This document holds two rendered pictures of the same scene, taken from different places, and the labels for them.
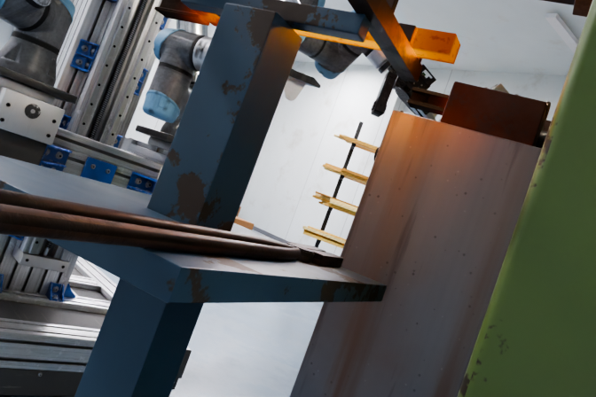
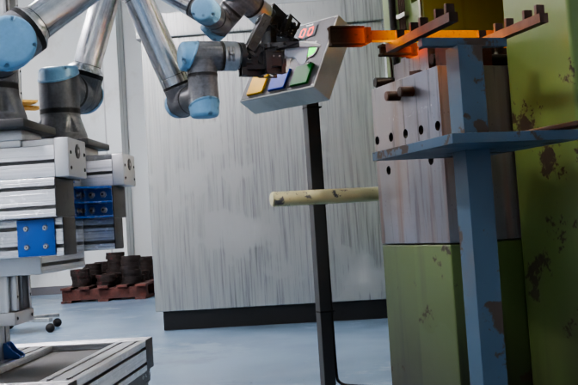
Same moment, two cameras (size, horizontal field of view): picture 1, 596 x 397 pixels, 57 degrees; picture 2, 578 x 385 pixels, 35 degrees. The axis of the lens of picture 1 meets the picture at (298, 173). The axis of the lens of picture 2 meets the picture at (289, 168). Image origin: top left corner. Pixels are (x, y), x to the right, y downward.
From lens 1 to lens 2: 1.88 m
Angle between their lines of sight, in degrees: 45
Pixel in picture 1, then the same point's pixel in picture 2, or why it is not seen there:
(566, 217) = not seen: outside the picture
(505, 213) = (500, 99)
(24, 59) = (16, 106)
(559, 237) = not seen: outside the picture
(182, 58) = (215, 64)
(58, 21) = not seen: hidden behind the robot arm
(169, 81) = (214, 85)
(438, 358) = (500, 174)
